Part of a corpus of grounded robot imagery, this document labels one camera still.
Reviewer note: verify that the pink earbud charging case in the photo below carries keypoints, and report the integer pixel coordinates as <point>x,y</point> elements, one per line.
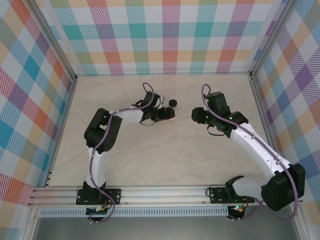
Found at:
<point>172,119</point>

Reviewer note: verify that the black earbud charging case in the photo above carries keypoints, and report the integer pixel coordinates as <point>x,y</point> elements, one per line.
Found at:
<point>173,103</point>

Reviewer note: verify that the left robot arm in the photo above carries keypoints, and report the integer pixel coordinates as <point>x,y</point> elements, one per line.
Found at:
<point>101,172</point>

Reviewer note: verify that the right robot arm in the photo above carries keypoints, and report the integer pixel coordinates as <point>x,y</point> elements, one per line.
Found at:
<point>282,190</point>

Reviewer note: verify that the grey metal panel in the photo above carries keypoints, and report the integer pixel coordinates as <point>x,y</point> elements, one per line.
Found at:
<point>162,230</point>

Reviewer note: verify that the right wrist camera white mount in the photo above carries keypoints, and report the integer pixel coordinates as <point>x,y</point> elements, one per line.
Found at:
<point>205,107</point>

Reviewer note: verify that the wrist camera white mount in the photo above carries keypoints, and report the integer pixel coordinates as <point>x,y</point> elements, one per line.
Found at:
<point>205,107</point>
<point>162,100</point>

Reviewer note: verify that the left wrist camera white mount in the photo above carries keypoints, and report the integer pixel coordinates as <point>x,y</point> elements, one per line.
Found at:
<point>162,100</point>

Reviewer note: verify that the aluminium side rail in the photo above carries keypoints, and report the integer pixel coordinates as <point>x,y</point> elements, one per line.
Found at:
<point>66,112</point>
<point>262,112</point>

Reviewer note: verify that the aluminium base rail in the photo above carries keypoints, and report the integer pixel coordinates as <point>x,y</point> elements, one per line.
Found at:
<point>162,195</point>

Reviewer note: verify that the aluminium frame post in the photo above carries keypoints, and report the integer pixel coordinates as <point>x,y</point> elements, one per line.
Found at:
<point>272,37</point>
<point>51,37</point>

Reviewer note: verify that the aluminium frame leg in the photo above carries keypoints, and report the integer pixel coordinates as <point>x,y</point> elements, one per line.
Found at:
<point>31,225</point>
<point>300,225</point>

